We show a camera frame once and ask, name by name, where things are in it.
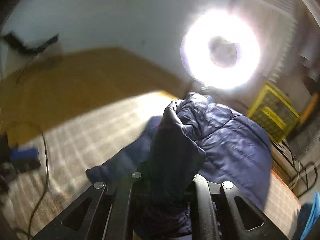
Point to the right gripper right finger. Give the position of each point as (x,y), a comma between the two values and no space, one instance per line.
(221,211)

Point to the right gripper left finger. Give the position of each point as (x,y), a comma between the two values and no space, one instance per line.
(101,212)

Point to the navy blue puffer jacket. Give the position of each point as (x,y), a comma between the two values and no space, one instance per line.
(194,136)

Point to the plaid beige bed cover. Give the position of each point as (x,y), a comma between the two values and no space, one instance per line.
(68,150)

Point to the light blue jacket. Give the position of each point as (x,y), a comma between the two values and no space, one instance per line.
(307,218)

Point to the yellow green patterned box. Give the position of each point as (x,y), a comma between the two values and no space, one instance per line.
(272,110)

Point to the bright ring light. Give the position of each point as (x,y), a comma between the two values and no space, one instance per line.
(220,50)

